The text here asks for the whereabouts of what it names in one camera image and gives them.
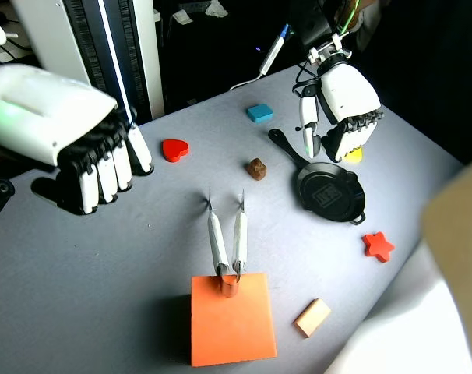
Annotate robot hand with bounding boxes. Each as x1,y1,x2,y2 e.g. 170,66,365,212
0,64,155,216
297,58,384,164

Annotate brown meat piece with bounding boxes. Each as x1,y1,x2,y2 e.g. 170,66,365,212
245,157,268,182

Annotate silver tongs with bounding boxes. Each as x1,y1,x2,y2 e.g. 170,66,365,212
204,187,249,299

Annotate black toy frying pan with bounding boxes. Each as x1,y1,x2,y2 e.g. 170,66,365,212
267,128,367,226

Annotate yellow block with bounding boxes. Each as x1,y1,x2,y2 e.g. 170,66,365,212
343,147,365,164

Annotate white side desk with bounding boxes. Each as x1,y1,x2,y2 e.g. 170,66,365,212
0,37,38,64

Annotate blue rounded block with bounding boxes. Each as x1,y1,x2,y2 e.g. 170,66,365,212
246,104,275,124

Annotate red heart block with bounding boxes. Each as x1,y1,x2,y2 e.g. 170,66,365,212
161,139,190,164

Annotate red star block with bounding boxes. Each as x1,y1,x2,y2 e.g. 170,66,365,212
361,231,396,263

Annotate crumpled white paper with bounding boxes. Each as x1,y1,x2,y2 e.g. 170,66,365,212
203,0,229,19

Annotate grey table cloth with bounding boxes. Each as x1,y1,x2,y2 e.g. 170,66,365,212
0,62,465,374

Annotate small white paper scrap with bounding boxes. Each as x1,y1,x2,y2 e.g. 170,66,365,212
171,9,193,26

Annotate beige cardboard sheet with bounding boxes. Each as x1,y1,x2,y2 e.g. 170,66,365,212
421,150,472,374

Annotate beige wooden block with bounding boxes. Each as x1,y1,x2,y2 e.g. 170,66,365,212
293,298,333,339

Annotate white blurred panel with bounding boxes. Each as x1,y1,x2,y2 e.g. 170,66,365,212
325,241,472,374

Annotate large orange block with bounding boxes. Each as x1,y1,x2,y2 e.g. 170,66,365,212
189,272,278,368

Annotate white power strip with cable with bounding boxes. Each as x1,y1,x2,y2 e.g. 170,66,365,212
228,23,291,91

